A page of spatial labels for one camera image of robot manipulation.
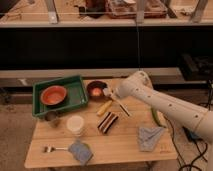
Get white lidded cup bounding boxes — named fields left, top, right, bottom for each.
left=66, top=115, right=84, bottom=136

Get orange bowl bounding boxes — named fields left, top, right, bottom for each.
left=40, top=85, right=67, bottom=106

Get small metal cup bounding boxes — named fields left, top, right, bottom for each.
left=45, top=111, right=60, bottom=128

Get small metal fork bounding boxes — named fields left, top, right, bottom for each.
left=43, top=146, right=68, bottom=153

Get yellow corn cob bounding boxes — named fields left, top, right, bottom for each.
left=97, top=100, right=112, bottom=116

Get black cables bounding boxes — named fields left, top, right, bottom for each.
left=164, top=79, right=213, bottom=171

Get wooden table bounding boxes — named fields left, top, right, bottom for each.
left=23, top=77, right=178, bottom=169

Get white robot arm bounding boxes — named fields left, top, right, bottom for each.
left=114, top=70, right=213, bottom=171

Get blue folded cloth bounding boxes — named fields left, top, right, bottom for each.
left=68, top=140, right=93, bottom=165

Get grey folded cloth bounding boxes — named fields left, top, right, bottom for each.
left=138, top=127, right=165, bottom=152

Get green plastic tray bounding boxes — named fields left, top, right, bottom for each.
left=32, top=75, right=88, bottom=119

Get striped layered cake toy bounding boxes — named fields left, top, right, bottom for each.
left=98, top=112, right=118, bottom=134

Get dark purple bowl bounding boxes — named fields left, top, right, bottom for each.
left=86, top=81, right=107, bottom=100

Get black box on floor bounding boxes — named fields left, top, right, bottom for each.
left=183, top=128, right=199, bottom=141

